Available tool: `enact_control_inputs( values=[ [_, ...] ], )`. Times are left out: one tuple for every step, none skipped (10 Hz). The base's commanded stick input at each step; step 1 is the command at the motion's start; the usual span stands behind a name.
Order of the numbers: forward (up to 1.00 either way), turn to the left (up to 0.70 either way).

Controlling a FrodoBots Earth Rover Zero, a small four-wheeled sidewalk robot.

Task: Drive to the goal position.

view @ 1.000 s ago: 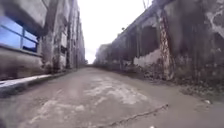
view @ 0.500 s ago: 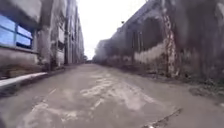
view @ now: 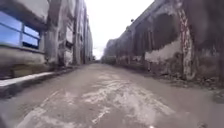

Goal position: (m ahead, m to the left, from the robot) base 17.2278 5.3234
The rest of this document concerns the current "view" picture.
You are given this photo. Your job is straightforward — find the raised concrete kerb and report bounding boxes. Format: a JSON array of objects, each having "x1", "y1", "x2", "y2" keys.
[{"x1": 0, "y1": 65, "x2": 81, "y2": 100}]

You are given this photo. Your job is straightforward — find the weathered grey concrete building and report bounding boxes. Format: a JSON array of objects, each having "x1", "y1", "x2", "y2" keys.
[{"x1": 0, "y1": 0, "x2": 95, "y2": 80}]

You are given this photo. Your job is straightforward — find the grey worn concrete road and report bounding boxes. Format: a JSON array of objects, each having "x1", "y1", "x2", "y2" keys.
[{"x1": 0, "y1": 63, "x2": 224, "y2": 128}]

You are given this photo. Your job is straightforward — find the dark weathered concrete building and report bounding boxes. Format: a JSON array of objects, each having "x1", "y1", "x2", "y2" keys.
[{"x1": 100, "y1": 0, "x2": 224, "y2": 84}]

